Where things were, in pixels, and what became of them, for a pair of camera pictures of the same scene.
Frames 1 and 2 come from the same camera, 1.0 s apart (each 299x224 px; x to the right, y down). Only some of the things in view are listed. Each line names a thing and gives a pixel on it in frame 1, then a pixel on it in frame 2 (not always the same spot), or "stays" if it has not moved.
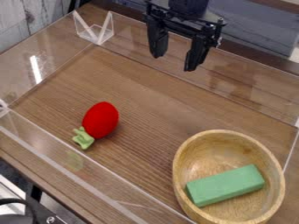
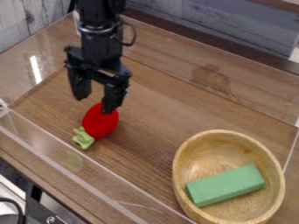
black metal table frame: [45, 210] stays
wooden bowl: [217, 151] stays
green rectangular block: [215, 188] stays
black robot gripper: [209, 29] to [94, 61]
